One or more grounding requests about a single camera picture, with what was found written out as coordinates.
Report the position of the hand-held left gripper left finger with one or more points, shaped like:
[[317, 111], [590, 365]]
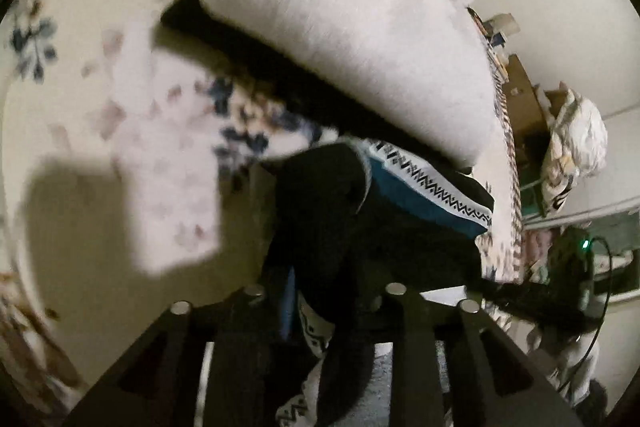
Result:
[[235, 357]]

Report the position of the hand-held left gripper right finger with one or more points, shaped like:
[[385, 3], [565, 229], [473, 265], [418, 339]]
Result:
[[415, 357]]

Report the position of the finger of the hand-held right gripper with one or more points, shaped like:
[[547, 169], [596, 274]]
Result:
[[515, 297]]

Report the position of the striped knit sweater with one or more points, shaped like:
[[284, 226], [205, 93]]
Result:
[[330, 217]]

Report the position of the pink folded clothes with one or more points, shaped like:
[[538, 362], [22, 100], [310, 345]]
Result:
[[535, 254]]

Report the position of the white crumpled duvet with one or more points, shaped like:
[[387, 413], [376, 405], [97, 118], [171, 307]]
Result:
[[575, 147]]

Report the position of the large cardboard box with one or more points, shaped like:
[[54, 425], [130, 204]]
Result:
[[522, 97]]

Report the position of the white pillow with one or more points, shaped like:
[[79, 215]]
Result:
[[350, 47]]

